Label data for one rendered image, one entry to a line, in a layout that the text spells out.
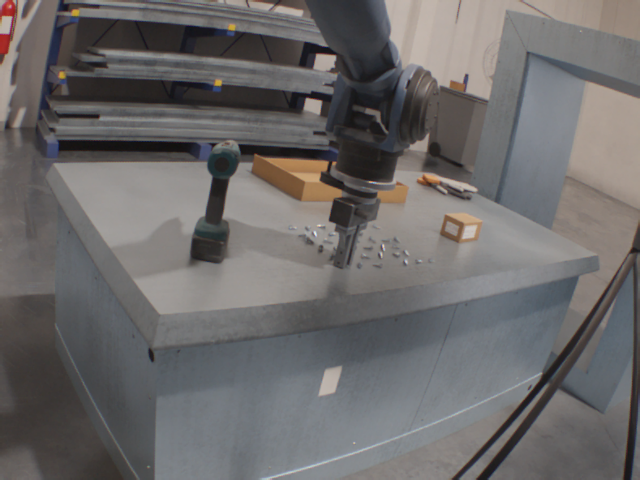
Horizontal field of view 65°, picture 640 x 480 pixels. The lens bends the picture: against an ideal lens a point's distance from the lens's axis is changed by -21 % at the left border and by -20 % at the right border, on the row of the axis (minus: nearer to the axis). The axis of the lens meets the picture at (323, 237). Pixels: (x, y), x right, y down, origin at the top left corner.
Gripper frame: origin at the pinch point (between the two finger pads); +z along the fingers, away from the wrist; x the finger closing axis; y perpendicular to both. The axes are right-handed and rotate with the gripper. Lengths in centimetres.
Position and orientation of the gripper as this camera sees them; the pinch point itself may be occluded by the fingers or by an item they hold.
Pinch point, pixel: (344, 255)
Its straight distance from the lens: 135.5
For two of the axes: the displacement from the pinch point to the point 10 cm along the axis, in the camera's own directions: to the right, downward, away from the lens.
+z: -2.1, 9.3, 3.1
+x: 5.2, -1.6, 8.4
